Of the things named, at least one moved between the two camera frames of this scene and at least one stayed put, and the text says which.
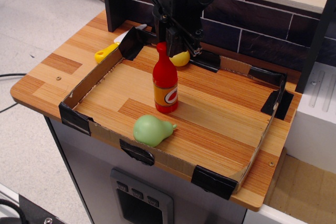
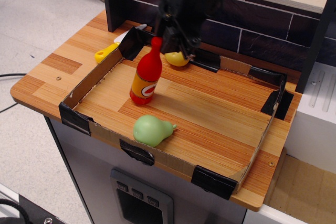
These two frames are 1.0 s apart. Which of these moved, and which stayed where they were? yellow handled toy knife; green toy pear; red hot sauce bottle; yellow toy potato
Moved: red hot sauce bottle
Stayed: green toy pear; yellow handled toy knife; yellow toy potato
